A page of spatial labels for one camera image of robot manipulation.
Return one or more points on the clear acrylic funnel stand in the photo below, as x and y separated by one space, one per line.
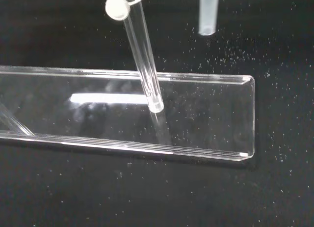
208 114

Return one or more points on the black bench cloth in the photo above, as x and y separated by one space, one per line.
147 200

